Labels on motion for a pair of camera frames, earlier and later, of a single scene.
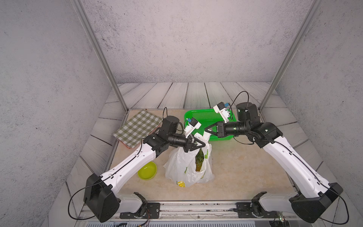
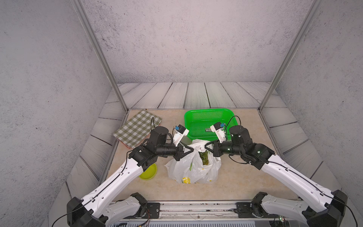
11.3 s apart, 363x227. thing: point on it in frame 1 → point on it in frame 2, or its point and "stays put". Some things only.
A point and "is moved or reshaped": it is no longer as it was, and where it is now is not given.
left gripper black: [189, 146] → [179, 151]
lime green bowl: [148, 171] stays put
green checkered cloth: [136, 127] stays put
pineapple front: [199, 158] → [204, 157]
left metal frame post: [78, 7] stays put
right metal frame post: [291, 52] stays put
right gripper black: [221, 130] → [216, 151]
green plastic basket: [206, 117] stays put
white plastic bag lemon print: [180, 170] is moved or reshaped
